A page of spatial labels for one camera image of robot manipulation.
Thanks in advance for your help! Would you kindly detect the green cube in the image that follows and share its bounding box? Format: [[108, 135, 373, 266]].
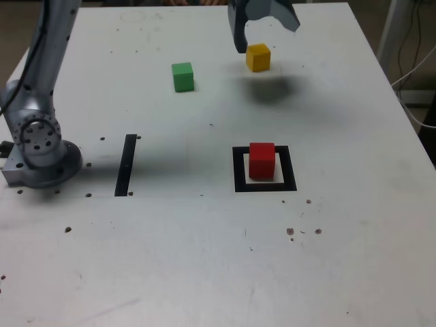
[[171, 62, 195, 93]]

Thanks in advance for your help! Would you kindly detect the black hanging cable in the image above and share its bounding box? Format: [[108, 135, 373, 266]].
[[396, 0, 423, 78]]

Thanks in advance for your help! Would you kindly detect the white cable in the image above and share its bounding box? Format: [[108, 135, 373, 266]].
[[390, 46, 436, 129]]

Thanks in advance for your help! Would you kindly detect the black tape strip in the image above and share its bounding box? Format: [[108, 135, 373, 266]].
[[114, 134, 138, 198]]

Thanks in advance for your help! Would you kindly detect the red cube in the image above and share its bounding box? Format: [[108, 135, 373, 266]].
[[248, 142, 276, 181]]

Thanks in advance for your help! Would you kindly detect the black tape square outline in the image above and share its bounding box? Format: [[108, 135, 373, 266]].
[[232, 145, 298, 193]]

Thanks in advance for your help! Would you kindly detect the yellow cube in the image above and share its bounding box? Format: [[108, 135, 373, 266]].
[[245, 43, 272, 73]]

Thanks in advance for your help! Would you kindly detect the white frame leg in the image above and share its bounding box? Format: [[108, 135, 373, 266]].
[[376, 0, 409, 88]]

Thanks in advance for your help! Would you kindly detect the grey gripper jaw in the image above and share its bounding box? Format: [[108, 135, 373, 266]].
[[245, 0, 301, 34], [227, 0, 251, 54]]

